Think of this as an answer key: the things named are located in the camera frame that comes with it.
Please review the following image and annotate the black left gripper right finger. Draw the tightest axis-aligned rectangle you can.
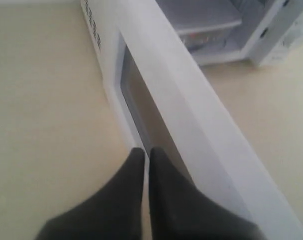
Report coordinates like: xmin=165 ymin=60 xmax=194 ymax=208
xmin=148 ymin=147 xmax=263 ymax=240

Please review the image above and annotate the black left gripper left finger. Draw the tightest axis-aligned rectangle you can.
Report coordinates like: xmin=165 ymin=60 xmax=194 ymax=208
xmin=36 ymin=147 xmax=145 ymax=240

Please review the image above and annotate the white microwave door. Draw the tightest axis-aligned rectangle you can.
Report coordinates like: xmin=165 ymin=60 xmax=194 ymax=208
xmin=101 ymin=0 xmax=303 ymax=240

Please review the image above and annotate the white Midea microwave body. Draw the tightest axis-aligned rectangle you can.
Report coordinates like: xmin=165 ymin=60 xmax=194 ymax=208
xmin=80 ymin=0 xmax=303 ymax=101

